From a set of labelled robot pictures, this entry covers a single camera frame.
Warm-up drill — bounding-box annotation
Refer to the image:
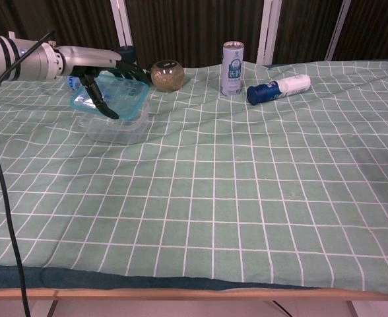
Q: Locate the left black-fingered robot hand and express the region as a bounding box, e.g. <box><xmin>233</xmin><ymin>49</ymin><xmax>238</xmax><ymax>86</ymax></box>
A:
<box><xmin>55</xmin><ymin>45</ymin><xmax>152</xmax><ymax>120</ymax></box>

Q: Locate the teal plastic lid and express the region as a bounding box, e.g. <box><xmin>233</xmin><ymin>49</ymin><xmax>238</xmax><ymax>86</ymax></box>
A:
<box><xmin>69</xmin><ymin>71</ymin><xmax>150</xmax><ymax>122</ymax></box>

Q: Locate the clear plastic container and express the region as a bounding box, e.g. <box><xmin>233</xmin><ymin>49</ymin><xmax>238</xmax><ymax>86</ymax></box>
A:
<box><xmin>77</xmin><ymin>102</ymin><xmax>150</xmax><ymax>145</ymax></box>

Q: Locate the clear plastic water bottle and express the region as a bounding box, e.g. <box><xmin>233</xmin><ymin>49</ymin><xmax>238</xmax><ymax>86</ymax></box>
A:
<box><xmin>64</xmin><ymin>75</ymin><xmax>82</xmax><ymax>92</ymax></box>

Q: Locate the round glass jar with grains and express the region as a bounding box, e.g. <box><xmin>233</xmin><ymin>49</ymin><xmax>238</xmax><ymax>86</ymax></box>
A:
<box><xmin>150</xmin><ymin>59</ymin><xmax>185</xmax><ymax>92</ymax></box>

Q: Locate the white drink can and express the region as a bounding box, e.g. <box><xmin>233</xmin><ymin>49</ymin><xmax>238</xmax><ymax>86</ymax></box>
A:
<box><xmin>220</xmin><ymin>41</ymin><xmax>245</xmax><ymax>96</ymax></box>

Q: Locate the green checked tablecloth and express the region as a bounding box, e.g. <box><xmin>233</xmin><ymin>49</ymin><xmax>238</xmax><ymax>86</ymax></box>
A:
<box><xmin>0</xmin><ymin>59</ymin><xmax>388</xmax><ymax>295</ymax></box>

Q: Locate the white bottle with blue cap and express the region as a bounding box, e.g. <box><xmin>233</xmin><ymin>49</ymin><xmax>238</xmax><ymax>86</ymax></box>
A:
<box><xmin>245</xmin><ymin>74</ymin><xmax>311</xmax><ymax>106</ymax></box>

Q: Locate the white partition frame post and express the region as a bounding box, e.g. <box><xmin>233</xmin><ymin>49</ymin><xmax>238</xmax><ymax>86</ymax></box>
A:
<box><xmin>110</xmin><ymin>0</ymin><xmax>135</xmax><ymax>50</ymax></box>
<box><xmin>256</xmin><ymin>0</ymin><xmax>282</xmax><ymax>65</ymax></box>
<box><xmin>325</xmin><ymin>0</ymin><xmax>352</xmax><ymax>62</ymax></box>

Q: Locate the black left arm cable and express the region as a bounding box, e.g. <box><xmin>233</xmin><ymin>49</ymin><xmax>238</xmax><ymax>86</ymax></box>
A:
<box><xmin>0</xmin><ymin>28</ymin><xmax>57</xmax><ymax>317</ymax></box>

